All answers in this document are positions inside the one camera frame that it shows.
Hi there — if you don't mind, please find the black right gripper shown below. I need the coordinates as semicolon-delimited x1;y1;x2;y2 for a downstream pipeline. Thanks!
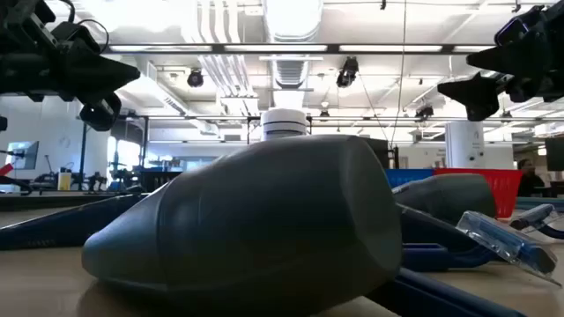
437;0;564;122

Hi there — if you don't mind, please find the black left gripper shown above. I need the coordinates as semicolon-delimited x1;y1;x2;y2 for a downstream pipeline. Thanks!
0;25;142;132

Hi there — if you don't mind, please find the grey deodorant stick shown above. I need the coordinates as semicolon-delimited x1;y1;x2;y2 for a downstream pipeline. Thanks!
390;173;498;226
81;134;404;316

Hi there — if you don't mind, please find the blue razor with clear cap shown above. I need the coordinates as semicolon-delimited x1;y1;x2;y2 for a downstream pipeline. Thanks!
509;203;564;241
365;267;530;317
401;210;561;288

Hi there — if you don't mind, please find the white round pillar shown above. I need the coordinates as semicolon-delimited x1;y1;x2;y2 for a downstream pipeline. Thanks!
444;121;486;170

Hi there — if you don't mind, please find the dark monitor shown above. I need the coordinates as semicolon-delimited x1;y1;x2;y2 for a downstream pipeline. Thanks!
545;136;564;173

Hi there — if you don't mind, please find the grey monitor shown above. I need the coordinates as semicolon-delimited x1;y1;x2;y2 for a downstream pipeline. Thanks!
4;140;40;171

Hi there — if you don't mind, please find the black plastic basket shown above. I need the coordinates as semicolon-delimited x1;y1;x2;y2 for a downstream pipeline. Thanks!
152;170;186;195

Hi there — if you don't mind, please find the person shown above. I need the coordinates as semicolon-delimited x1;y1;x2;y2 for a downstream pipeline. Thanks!
516;158;548;198

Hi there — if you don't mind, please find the red plastic basket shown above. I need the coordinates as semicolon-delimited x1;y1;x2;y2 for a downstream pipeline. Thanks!
434;167;524;220

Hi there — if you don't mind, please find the blue plastic basket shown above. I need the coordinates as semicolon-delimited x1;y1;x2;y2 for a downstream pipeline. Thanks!
384;168;437;190

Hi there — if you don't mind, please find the black monitor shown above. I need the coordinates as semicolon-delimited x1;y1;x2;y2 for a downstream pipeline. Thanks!
361;136;391;171

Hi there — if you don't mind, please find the long hanging light fixture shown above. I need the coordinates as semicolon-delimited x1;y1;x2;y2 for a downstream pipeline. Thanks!
101;42;499;55

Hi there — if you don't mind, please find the white wipes canister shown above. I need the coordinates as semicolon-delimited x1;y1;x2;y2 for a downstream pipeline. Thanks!
260;107;308;142

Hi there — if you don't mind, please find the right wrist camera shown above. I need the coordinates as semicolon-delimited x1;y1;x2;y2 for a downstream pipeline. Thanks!
493;16;532;48

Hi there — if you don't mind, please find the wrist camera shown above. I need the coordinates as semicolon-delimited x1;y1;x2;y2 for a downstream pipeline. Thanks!
51;19;109;56
493;16;532;48

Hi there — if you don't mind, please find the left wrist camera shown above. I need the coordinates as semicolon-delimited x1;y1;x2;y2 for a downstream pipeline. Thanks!
51;19;109;56

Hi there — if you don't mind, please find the silver ventilation duct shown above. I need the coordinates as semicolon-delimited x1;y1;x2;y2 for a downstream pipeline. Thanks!
263;0;325;92

